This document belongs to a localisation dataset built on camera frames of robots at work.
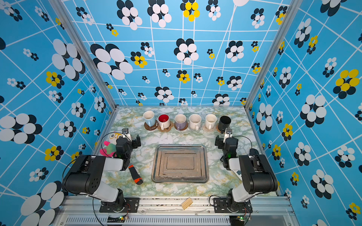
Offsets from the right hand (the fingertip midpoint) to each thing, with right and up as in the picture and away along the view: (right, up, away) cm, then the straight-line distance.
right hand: (228, 136), depth 93 cm
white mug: (-21, +9, +10) cm, 26 cm away
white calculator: (+3, -20, -9) cm, 22 cm away
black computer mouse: (+16, -10, -2) cm, 19 cm away
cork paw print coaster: (-43, +3, +11) cm, 45 cm away
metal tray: (-32, -17, -5) cm, 37 cm away
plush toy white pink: (-78, -7, -4) cm, 78 cm away
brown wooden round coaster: (-28, +6, +13) cm, 31 cm away
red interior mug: (-45, +11, +12) cm, 48 cm away
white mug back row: (-11, +10, +5) cm, 16 cm away
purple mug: (-33, +9, +11) cm, 36 cm away
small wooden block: (-28, -33, -20) cm, 48 cm away
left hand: (-64, +1, 0) cm, 64 cm away
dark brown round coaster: (-55, +4, +12) cm, 57 cm away
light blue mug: (-55, +13, +7) cm, 57 cm away
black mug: (-2, +9, +3) cm, 9 cm away
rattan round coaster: (-4, +4, +12) cm, 13 cm away
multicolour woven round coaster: (-12, +3, +11) cm, 17 cm away
